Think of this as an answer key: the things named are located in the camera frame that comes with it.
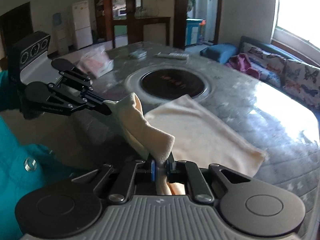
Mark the cream knit garment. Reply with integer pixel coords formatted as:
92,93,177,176
104,93,267,195

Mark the water dispenser with bottle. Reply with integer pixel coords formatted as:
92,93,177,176
52,12,69,55

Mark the pink white plastic bag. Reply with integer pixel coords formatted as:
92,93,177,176
76,46,114,79

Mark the white refrigerator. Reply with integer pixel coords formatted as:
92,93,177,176
72,1,93,50

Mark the small blue card box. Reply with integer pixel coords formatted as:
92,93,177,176
129,49,147,59

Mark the teal jacket sleeve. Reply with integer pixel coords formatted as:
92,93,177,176
0,69,75,240

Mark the dark wooden shelf cabinet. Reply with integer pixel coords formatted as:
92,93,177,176
94,0,171,47

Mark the round black induction cooktop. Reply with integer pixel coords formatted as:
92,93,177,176
140,69,207,100

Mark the white remote control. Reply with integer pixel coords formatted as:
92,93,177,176
155,53,189,60

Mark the pink crumpled garment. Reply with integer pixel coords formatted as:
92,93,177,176
226,53,261,80

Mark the blue cabinet in doorway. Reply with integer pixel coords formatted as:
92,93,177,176
185,18,206,47

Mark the left butterfly print pillow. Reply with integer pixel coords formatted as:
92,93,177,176
241,42,286,88

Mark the butterfly print pillow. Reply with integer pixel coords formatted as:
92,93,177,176
283,60,320,110
241,42,286,88

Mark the right butterfly print pillow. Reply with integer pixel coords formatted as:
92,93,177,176
283,60,320,110

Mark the dark wooden door frame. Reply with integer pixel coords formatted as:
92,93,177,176
173,0,222,49

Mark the window with metal frame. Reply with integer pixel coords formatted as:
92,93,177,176
273,0,319,61

